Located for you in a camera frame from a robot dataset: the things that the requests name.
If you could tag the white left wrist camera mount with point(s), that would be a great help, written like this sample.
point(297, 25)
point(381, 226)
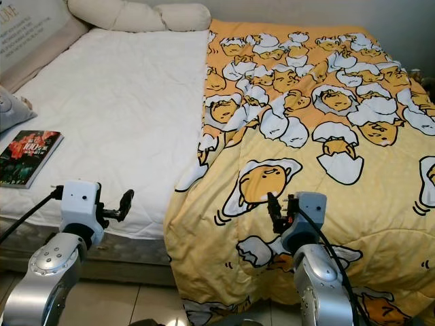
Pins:
point(80, 198)

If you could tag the large ornament printed pillow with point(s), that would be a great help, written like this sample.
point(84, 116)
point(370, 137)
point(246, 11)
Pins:
point(34, 34)

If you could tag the dark red cover book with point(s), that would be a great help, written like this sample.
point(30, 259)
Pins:
point(30, 156)

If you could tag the beige bed base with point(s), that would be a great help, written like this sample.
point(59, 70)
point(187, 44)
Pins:
point(143, 272)

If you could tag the grey square pillow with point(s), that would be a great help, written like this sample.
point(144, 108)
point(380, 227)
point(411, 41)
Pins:
point(10, 109)

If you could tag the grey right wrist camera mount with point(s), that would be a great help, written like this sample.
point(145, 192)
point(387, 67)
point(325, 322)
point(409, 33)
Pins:
point(311, 207)

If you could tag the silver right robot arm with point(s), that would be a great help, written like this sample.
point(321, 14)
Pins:
point(319, 285)

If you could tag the short beige bolster pillow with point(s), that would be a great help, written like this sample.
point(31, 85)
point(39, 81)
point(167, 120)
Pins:
point(183, 17)

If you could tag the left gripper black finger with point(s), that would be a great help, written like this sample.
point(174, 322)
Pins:
point(127, 202)

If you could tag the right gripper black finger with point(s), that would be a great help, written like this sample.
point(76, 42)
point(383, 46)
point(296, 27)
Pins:
point(274, 212)

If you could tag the long beige bolster pillow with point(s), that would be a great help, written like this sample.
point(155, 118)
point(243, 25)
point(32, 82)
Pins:
point(115, 13)

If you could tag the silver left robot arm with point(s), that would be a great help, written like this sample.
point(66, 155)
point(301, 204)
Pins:
point(47, 272)

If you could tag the white quilted mattress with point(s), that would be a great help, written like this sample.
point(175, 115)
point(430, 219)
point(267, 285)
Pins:
point(122, 102)

